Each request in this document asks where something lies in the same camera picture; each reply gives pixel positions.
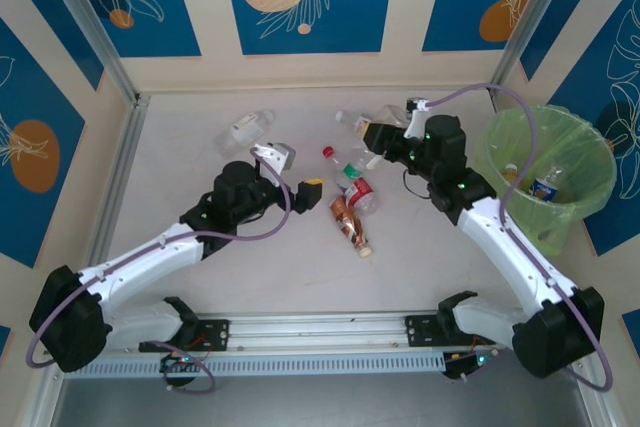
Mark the aluminium frame post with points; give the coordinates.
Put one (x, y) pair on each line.
(530, 12)
(85, 7)

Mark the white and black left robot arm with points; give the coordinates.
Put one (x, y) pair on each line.
(140, 257)

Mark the clear bottle with green cap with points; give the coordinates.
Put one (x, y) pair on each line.
(352, 167)

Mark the orange tea bottle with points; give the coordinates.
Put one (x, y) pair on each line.
(510, 170)

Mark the grey metal sheet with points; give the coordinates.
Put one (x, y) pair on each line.
(320, 402)

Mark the aluminium base beam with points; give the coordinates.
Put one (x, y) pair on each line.
(320, 329)

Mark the clear bottle with white label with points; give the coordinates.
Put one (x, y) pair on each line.
(245, 129)

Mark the aluminium side rail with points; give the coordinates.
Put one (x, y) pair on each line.
(120, 187)

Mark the brown coffee bottle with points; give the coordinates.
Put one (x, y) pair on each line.
(347, 222)

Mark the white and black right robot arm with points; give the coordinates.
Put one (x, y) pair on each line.
(500, 247)

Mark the green-lined trash bin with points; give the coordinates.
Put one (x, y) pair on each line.
(590, 202)

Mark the small circuit board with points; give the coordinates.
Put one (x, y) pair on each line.
(175, 362)
(462, 364)

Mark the red cap water bottle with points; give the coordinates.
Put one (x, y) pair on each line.
(362, 192)

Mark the crushed bottle with red label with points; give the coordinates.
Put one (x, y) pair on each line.
(350, 122)

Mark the blue label cola bottle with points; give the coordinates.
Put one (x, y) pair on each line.
(545, 188)

